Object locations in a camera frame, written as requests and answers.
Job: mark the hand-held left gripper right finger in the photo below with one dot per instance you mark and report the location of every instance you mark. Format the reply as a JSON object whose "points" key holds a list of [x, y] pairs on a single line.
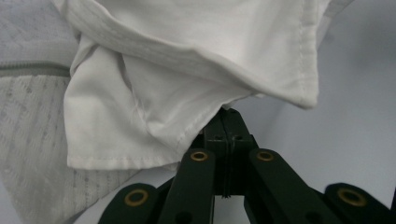
{"points": [[238, 146]]}

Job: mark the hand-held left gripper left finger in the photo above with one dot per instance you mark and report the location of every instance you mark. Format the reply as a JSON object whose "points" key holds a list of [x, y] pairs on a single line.
{"points": [[221, 146]]}

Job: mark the white mesh laundry bag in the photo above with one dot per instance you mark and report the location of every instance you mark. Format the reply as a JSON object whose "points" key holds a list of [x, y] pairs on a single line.
{"points": [[31, 124]]}

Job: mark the white garment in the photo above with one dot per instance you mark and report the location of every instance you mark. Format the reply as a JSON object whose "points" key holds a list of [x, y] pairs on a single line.
{"points": [[186, 62]]}

